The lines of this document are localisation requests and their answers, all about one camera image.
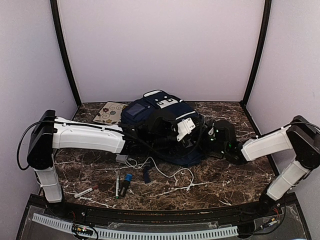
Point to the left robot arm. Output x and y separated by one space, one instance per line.
52 132

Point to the grey slotted cable duct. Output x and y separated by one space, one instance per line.
128 231

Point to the left black frame post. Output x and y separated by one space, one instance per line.
63 51

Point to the red capped white marker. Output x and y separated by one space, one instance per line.
78 195

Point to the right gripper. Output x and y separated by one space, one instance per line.
205 150

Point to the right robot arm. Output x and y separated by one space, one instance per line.
299 135

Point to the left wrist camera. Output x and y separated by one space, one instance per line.
188 128

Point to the green capped white marker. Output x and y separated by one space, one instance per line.
117 184

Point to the navy blue student backpack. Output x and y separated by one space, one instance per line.
160 112

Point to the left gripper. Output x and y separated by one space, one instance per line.
182 146

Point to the right black frame post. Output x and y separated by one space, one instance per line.
258 52

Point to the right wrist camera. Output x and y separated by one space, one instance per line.
212 132

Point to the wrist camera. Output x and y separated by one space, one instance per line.
212 132
188 128

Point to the black frame post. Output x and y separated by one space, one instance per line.
258 52
63 51

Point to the white charger with cable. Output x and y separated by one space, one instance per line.
132 163

